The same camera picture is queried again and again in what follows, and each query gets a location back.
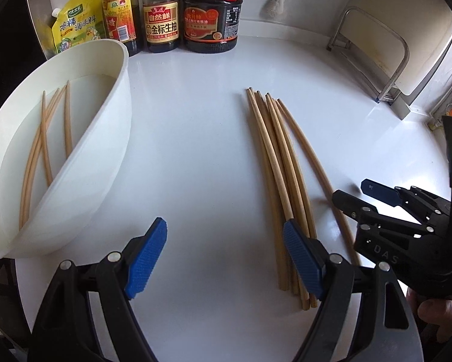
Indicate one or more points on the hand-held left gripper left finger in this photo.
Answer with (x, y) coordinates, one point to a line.
(146, 260)

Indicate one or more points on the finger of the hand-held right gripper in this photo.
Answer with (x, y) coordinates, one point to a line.
(380, 192)
(384, 241)

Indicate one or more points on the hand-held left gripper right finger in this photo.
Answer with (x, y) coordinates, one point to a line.
(303, 264)

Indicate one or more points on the pile of wooden chopsticks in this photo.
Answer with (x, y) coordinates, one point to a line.
(282, 181)

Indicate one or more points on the white round basin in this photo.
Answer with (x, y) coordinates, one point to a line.
(86, 139)

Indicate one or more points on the person's right hand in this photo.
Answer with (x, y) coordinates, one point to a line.
(437, 313)

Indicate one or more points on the metal board rack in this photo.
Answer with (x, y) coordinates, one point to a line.
(405, 51)

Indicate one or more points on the cream cutting board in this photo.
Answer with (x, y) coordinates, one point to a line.
(418, 15)

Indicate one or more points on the soy sauce bottle yellow cap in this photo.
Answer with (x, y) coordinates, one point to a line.
(161, 22)

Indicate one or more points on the vinegar bottle with yellow cap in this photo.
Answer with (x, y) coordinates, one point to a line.
(120, 19)

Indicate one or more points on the yellow seasoning pouch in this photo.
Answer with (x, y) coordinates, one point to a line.
(78, 22)

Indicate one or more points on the wall power socket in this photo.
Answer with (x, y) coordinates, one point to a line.
(437, 120)

